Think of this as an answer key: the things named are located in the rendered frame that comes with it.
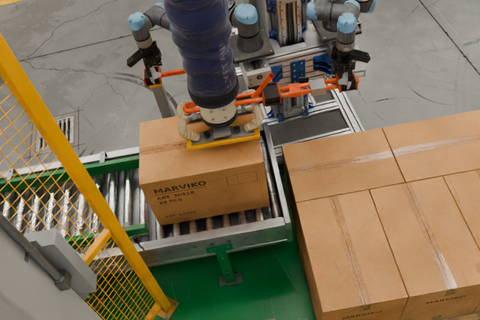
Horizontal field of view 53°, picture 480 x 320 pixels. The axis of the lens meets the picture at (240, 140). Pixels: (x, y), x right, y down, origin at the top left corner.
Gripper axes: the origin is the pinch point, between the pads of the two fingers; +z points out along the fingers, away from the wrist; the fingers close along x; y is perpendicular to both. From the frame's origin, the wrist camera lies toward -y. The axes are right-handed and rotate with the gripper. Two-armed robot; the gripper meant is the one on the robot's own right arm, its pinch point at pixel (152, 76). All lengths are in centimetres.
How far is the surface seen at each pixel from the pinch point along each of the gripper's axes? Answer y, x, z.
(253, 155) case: 41, -41, 25
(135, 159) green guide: -25, -4, 55
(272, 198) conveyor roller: 47, -41, 65
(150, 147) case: -8.3, -24.2, 24.2
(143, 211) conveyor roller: -23, -34, 64
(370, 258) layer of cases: 87, -85, 66
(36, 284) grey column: -16, -129, -54
